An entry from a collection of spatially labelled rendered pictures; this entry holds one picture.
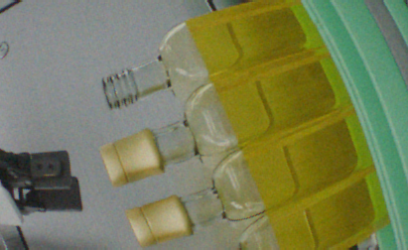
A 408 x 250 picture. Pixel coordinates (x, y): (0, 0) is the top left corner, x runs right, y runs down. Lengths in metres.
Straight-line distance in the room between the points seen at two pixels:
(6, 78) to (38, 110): 0.07
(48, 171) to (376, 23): 0.30
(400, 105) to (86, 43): 0.43
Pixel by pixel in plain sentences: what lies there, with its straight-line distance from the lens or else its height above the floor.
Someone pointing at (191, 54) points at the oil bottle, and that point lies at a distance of 0.92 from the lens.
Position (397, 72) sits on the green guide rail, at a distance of 0.81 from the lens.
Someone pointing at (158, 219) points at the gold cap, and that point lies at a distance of 0.88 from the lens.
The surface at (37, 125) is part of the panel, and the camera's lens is 1.09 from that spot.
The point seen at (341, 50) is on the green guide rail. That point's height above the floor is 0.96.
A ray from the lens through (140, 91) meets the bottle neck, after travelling 0.93.
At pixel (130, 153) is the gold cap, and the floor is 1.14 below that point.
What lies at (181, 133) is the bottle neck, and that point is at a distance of 0.91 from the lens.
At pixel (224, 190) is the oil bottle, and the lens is 0.88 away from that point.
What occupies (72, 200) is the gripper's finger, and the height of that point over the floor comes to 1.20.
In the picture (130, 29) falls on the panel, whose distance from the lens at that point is 1.12.
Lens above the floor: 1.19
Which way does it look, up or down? 7 degrees down
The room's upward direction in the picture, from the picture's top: 110 degrees counter-clockwise
